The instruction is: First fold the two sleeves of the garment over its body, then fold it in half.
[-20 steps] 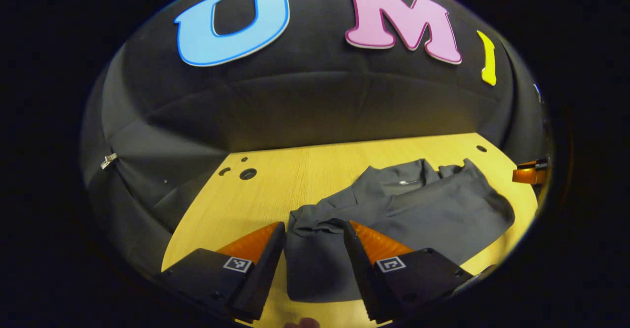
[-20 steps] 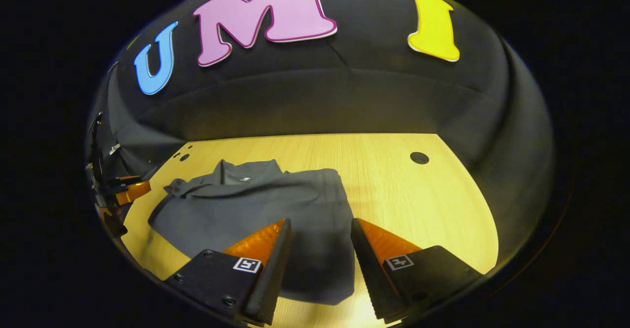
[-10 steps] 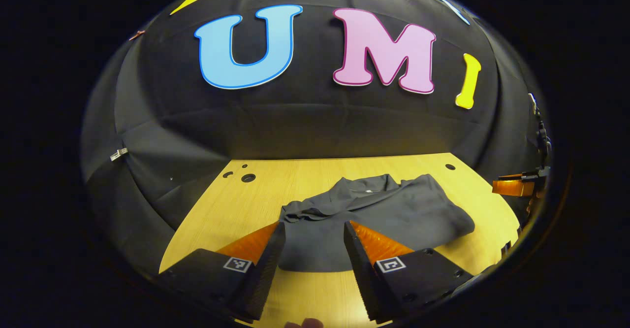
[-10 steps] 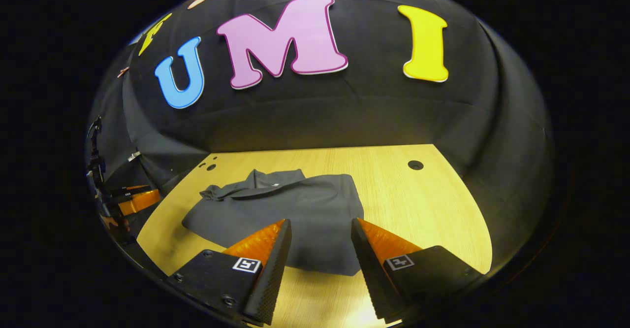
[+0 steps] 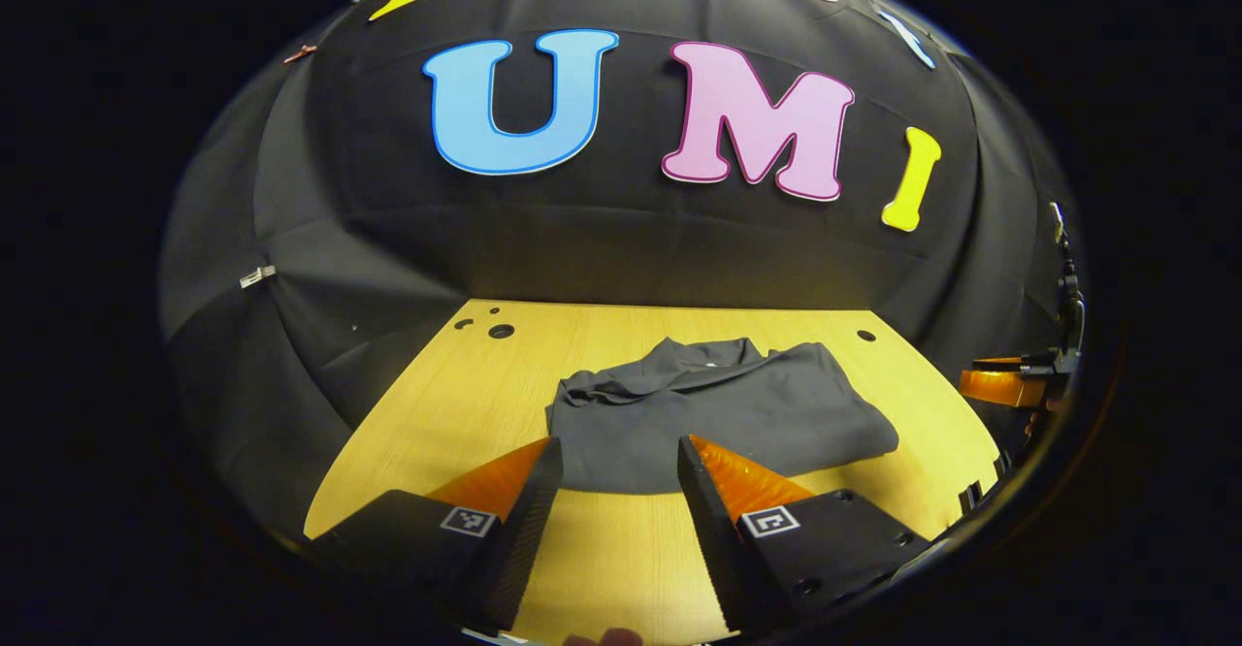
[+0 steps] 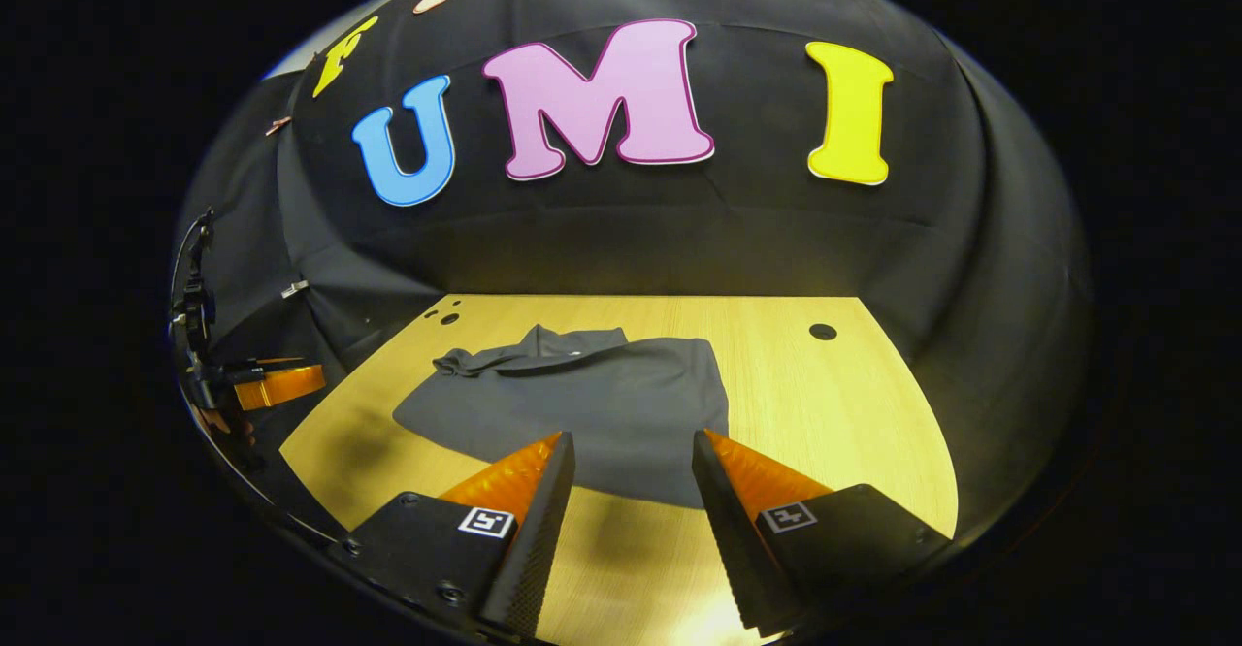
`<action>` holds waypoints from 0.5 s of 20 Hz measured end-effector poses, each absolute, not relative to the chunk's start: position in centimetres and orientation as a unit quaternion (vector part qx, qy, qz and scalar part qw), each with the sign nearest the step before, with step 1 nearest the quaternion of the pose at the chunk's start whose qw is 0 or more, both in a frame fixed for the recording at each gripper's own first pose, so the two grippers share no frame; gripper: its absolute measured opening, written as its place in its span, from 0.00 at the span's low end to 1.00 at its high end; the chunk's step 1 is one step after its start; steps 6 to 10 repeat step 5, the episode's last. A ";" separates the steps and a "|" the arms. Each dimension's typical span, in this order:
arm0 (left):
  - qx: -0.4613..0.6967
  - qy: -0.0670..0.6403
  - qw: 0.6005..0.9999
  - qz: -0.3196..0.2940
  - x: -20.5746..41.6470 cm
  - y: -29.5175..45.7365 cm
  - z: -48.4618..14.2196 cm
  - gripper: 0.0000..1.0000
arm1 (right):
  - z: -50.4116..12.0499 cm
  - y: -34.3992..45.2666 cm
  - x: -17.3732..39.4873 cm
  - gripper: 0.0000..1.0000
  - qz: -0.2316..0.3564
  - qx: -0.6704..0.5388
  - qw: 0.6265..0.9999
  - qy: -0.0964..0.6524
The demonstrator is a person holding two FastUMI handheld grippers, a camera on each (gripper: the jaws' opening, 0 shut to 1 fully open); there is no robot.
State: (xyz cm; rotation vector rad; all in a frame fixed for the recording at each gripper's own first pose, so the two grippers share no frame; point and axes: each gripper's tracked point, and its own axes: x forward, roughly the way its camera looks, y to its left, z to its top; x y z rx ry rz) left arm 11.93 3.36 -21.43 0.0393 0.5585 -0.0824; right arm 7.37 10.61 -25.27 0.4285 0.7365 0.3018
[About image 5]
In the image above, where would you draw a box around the black backdrop cloth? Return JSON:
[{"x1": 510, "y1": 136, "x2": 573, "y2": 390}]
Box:
[{"x1": 158, "y1": 0, "x2": 1083, "y2": 540}]

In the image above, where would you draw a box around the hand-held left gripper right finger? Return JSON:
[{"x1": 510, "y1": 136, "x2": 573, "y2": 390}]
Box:
[{"x1": 676, "y1": 434, "x2": 932, "y2": 632}]

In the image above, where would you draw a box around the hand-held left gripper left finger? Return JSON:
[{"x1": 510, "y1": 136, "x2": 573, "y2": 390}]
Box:
[{"x1": 306, "y1": 436, "x2": 566, "y2": 632}]

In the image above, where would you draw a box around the grey collared shirt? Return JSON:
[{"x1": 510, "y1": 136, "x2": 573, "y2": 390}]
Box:
[{"x1": 545, "y1": 338, "x2": 900, "y2": 495}]

